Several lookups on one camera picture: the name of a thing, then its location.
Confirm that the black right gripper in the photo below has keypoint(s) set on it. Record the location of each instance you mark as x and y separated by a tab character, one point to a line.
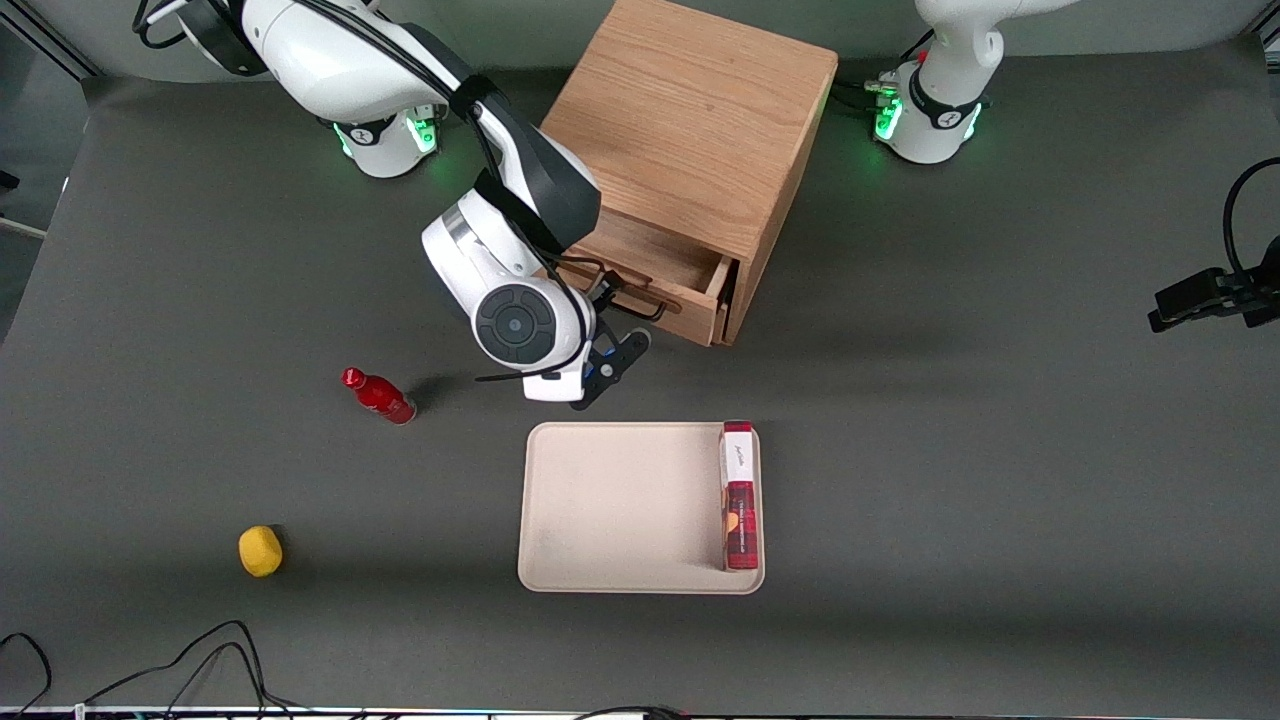
600	302

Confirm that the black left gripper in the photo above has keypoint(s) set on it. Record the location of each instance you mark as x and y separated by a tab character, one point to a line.
1215	293

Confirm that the wooden drawer cabinet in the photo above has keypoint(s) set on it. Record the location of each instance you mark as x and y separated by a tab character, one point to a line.
690	100

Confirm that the beige plastic tray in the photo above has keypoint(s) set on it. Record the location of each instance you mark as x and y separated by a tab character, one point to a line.
620	510

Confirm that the red bottle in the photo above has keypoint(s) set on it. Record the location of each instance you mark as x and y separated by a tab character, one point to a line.
385	398

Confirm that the red snack box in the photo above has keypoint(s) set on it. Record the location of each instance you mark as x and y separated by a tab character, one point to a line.
741	520

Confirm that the yellow lemon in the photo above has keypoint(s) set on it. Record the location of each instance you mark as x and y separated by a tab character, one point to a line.
260	551

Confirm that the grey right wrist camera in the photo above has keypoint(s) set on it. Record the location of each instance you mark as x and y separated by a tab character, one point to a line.
550	388

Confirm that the dark frame rail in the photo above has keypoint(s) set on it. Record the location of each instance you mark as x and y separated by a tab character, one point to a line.
50	38

